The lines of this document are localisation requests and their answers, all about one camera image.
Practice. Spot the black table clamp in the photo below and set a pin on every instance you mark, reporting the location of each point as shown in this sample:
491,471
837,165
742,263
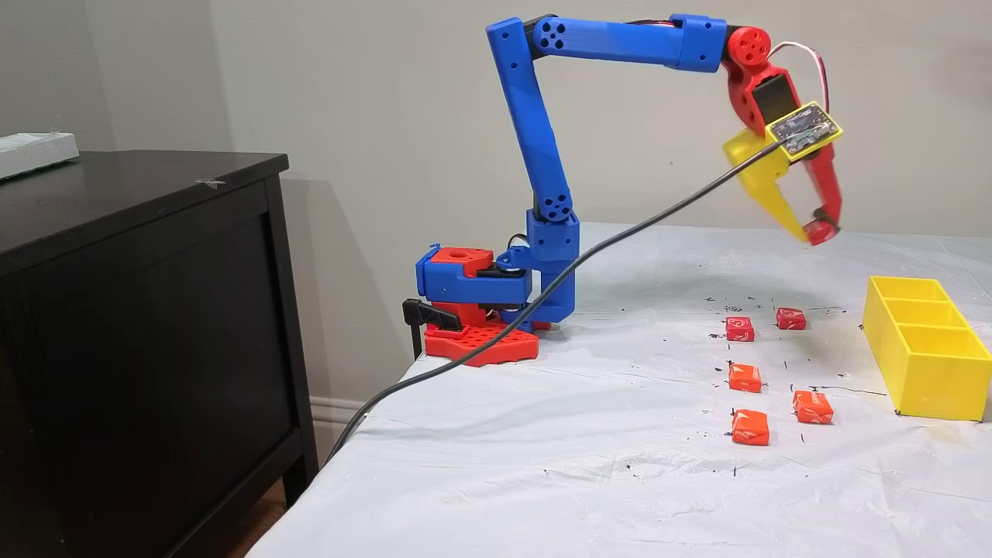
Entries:
434,314

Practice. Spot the red candy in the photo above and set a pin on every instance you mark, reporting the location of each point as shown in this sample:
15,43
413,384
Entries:
740,329
790,318
818,235

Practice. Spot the white plastic table cover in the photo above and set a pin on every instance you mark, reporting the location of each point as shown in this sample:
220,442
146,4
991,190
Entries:
542,465

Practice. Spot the camera board in yellow mount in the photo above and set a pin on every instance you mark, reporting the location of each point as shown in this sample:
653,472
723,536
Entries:
806,128

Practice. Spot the yellow three-compartment box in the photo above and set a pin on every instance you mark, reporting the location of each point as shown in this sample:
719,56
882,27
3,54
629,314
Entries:
930,380

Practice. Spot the black wooden cabinet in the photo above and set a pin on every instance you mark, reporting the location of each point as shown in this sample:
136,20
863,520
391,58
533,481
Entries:
139,349

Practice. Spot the white wall baseboard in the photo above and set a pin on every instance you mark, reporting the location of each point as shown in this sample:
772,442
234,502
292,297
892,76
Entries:
341,415

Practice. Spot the orange candy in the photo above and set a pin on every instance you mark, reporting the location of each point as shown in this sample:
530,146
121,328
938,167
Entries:
812,408
750,428
745,378

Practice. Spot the white flat box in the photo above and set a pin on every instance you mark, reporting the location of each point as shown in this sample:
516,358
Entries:
35,151

